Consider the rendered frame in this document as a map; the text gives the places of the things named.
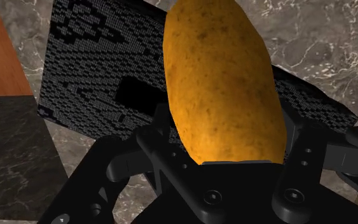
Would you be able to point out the brown potato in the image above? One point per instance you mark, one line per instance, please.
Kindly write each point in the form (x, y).
(222, 86)

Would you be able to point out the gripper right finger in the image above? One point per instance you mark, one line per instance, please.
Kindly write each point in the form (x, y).
(302, 149)

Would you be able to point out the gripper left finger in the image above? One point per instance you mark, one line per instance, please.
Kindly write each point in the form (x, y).
(163, 155)

